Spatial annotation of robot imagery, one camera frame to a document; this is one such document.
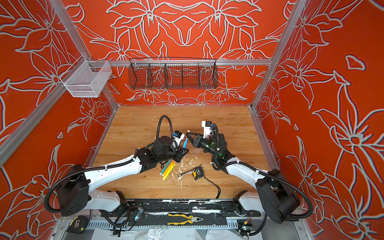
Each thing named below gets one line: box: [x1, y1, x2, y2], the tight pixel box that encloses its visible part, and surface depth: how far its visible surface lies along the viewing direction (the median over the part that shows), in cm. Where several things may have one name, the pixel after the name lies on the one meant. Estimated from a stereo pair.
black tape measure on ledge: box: [66, 215, 89, 234], surface depth 69 cm
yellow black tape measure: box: [192, 166, 204, 181], surface depth 83 cm
